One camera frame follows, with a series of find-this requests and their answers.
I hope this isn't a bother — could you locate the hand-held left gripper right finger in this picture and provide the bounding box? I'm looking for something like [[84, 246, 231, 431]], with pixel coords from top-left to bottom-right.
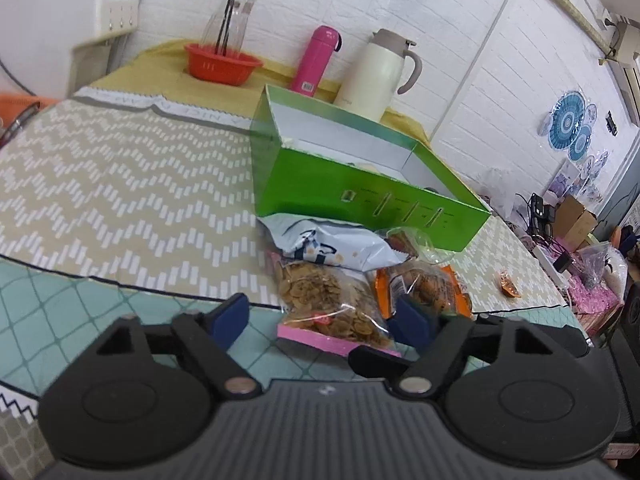
[[389, 295, 566, 401]]

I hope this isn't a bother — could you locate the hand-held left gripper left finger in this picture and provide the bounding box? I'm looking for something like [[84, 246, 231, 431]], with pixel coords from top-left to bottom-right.
[[92, 294, 263, 401]]

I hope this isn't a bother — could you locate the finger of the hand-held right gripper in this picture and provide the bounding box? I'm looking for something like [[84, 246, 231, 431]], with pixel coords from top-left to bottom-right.
[[347, 346, 425, 381], [472, 312, 588, 358]]

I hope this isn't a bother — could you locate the clear orange-trimmed snack packet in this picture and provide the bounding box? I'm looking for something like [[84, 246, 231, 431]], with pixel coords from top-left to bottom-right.
[[375, 260, 473, 322]]

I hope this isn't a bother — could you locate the small clear orange snack packet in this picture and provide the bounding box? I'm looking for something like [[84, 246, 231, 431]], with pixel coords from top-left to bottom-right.
[[377, 226, 453, 267]]

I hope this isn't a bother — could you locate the clear pink-edged cracker packet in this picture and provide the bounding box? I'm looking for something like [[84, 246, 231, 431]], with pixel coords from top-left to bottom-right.
[[270, 252, 403, 359]]

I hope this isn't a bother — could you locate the white and blue snack packet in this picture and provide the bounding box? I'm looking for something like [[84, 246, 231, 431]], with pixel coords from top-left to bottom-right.
[[257, 212, 407, 272]]

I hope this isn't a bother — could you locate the green cardboard box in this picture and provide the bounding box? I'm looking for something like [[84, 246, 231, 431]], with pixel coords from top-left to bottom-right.
[[249, 84, 493, 253]]

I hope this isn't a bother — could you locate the small orange sachet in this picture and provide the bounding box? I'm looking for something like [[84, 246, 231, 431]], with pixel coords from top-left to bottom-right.
[[497, 270, 521, 298]]

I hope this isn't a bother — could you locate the white power strip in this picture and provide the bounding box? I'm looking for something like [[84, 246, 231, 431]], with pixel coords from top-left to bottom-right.
[[532, 245, 576, 286]]

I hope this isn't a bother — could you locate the brown cardboard box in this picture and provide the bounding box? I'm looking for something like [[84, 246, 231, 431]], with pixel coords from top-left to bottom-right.
[[555, 195, 598, 248]]

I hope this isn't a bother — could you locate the black power adapter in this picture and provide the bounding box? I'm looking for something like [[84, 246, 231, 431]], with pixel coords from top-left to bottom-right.
[[527, 192, 558, 233]]

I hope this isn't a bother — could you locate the clear plastic bag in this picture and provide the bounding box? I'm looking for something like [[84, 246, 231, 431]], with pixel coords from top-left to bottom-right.
[[472, 165, 531, 216]]

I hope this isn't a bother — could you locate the cream thermos jug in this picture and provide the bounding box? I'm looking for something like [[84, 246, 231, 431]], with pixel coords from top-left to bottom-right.
[[334, 28, 423, 123]]

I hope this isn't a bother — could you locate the red plastic basket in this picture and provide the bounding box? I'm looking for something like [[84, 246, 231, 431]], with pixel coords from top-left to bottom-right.
[[183, 42, 264, 86]]

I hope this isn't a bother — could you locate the yellow cloth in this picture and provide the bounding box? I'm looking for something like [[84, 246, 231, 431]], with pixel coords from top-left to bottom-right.
[[90, 37, 433, 146]]

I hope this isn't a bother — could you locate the pink thermos bottle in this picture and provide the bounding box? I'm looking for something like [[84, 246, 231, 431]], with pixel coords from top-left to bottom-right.
[[290, 25, 343, 97]]

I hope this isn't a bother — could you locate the glass carafe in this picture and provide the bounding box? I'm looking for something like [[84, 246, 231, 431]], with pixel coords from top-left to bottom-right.
[[202, 0, 258, 56]]

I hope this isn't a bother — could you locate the orange plastic basin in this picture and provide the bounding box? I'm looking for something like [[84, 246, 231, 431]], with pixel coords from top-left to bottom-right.
[[0, 92, 56, 148]]

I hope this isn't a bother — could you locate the black straw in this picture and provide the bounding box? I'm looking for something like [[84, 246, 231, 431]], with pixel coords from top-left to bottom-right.
[[215, 0, 241, 55]]

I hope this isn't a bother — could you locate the white water dispenser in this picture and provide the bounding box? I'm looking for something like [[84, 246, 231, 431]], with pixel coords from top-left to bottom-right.
[[0, 0, 151, 98]]

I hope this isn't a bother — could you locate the blue round wall decoration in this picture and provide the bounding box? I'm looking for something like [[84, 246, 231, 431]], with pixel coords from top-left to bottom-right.
[[539, 89, 598, 161]]

